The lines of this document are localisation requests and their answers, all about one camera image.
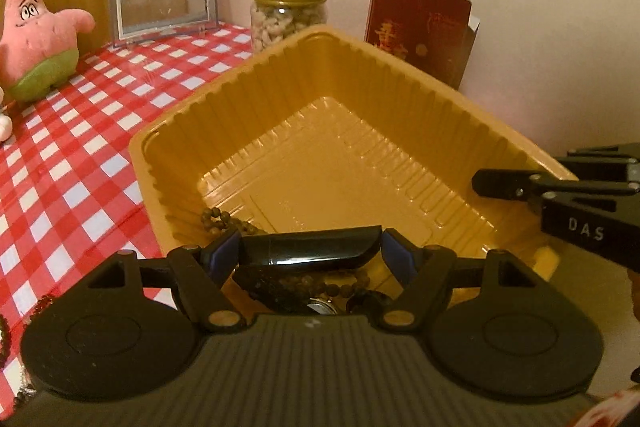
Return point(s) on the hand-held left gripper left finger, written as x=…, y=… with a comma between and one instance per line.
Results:
x=225, y=247

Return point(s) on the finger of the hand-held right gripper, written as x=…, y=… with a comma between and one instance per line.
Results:
x=600, y=157
x=500, y=183

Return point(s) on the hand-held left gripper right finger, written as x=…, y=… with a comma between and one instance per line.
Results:
x=397, y=252

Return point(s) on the black bangle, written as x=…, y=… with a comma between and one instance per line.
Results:
x=310, y=247

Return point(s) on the golden plastic tray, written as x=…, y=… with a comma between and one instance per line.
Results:
x=350, y=137

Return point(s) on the dark red gift box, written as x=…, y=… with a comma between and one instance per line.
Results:
x=415, y=27

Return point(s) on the red checkered tablecloth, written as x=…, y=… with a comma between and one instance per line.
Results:
x=75, y=147

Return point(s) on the nut jar with gold lid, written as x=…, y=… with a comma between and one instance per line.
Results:
x=285, y=17

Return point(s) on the white rabbit plush toy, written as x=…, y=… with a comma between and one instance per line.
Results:
x=4, y=127

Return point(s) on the pink starfish plush toy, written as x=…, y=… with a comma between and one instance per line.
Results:
x=35, y=37

